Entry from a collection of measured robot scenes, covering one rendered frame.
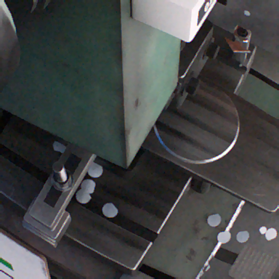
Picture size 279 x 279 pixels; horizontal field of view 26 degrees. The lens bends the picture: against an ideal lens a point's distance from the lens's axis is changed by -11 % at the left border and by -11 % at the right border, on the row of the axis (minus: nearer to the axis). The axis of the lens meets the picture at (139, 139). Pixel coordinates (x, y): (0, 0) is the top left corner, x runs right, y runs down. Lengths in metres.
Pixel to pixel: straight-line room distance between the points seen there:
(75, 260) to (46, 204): 0.15
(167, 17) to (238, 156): 0.56
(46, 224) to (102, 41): 0.53
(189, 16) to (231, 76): 0.70
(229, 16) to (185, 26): 1.62
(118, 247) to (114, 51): 0.56
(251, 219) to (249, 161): 0.80
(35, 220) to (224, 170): 0.28
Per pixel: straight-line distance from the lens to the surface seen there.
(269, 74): 1.13
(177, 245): 0.99
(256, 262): 1.50
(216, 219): 1.01
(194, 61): 0.74
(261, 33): 1.96
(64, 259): 1.02
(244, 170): 0.89
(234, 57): 1.03
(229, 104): 0.92
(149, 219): 0.94
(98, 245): 0.93
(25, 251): 1.07
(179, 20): 0.35
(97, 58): 0.42
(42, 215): 0.90
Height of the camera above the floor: 1.61
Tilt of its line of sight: 67 degrees down
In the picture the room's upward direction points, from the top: straight up
